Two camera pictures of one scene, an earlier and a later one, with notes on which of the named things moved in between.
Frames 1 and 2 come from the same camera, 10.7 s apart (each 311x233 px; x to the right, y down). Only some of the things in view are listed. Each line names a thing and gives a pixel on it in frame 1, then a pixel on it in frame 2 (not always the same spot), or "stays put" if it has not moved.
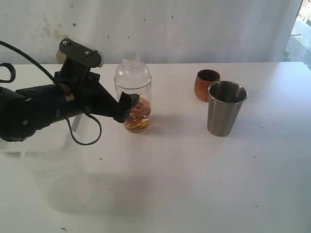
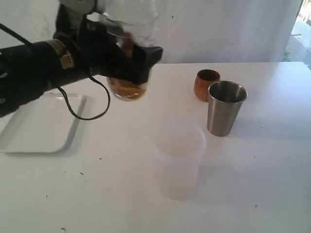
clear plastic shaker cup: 139,118 → 131,23
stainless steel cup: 225,100 stays put
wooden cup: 204,79 stays put
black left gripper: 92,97 → 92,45
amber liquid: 139,118 → 126,91
